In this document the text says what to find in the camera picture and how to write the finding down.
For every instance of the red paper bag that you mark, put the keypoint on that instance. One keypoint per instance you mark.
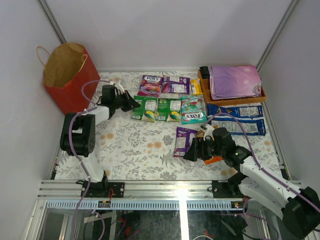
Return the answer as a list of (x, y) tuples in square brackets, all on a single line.
[(65, 71)]

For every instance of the yellow snack packet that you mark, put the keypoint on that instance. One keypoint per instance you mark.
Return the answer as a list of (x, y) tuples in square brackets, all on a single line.
[(196, 87)]

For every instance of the orange Fox's candy bag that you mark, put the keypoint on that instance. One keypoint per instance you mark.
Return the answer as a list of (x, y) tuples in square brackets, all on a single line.
[(213, 159)]

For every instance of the green white snack packet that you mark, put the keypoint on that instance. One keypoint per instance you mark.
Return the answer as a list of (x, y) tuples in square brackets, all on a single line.
[(192, 110)]

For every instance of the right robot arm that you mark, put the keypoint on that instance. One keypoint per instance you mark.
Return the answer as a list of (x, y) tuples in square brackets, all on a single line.
[(298, 208)]

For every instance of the purple snack packet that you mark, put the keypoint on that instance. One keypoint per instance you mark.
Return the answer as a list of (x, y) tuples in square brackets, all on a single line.
[(184, 137), (175, 85)]

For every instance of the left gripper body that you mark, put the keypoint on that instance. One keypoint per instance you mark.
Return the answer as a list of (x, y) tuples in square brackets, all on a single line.
[(125, 100)]

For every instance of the purple folded cloth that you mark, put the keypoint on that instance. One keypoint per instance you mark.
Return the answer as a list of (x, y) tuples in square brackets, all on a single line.
[(231, 82)]

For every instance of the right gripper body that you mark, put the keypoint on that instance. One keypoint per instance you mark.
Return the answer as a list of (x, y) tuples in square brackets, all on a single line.
[(208, 149)]

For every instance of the black items in tray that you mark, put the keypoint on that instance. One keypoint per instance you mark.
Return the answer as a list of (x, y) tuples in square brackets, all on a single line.
[(204, 72)]

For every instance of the aluminium rail frame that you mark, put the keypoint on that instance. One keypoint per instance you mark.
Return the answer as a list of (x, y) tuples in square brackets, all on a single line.
[(131, 195)]

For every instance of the blue chips bag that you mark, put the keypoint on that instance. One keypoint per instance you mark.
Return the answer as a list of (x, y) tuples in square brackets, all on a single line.
[(250, 117)]

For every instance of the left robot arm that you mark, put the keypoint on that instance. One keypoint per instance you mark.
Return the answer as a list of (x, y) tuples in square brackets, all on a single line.
[(78, 139)]

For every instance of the green yellow snack bag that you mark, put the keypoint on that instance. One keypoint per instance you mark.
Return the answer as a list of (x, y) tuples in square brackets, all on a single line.
[(168, 110)]

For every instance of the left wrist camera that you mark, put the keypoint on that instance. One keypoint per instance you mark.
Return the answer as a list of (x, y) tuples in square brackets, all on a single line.
[(118, 86)]

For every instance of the colourful snack packet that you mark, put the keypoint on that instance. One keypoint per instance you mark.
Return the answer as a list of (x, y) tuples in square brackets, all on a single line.
[(150, 85)]

